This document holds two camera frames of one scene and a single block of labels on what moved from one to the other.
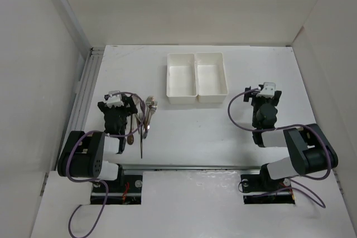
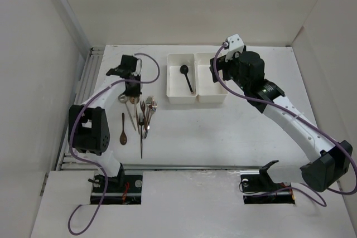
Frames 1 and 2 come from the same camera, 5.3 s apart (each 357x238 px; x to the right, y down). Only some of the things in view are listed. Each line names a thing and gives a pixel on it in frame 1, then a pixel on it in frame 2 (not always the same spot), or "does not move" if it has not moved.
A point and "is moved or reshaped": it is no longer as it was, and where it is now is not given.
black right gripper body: x=257 y=102 → x=230 y=71
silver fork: x=150 y=101 does not move
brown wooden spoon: x=130 y=138 is moved or reshaped
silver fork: x=153 y=108 does not move
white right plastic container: x=211 y=82 does not move
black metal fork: x=141 y=125 does not move
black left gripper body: x=123 y=111 → x=134 y=90
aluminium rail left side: x=90 y=76 does not move
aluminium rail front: x=192 y=167 does not move
